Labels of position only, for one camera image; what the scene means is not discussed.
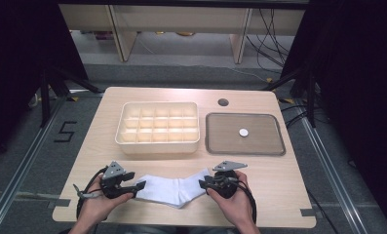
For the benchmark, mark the person's left hand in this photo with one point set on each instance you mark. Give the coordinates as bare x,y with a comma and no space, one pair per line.
95,208

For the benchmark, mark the person's right hand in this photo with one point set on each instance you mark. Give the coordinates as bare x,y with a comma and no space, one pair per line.
238,208

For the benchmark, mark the dark curtain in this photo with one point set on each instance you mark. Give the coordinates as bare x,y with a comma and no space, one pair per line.
360,81
15,65

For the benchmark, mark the black metal stand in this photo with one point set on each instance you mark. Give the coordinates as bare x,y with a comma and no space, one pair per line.
45,97
311,97

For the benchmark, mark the grey tape strip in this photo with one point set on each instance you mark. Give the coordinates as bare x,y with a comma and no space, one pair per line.
59,203
308,213

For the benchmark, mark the yellow round object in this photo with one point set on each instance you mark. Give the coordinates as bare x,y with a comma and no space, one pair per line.
185,33

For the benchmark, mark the clear box lid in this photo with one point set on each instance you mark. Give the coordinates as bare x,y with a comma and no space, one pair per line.
226,136

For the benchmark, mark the cream compartment storage box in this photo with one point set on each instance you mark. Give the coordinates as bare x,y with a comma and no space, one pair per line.
158,128

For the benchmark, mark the aluminium floor rail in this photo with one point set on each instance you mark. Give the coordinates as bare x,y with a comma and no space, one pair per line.
22,169
330,169

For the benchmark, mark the beige desk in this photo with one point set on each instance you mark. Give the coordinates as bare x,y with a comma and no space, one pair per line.
181,19

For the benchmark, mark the white sock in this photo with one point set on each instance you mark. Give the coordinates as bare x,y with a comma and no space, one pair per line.
168,191

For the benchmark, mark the purple object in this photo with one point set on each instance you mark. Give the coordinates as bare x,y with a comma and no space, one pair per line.
103,35

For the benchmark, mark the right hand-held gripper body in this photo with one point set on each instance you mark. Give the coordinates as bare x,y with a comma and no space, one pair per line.
226,185

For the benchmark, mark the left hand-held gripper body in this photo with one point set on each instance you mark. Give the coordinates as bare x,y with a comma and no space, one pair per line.
113,187

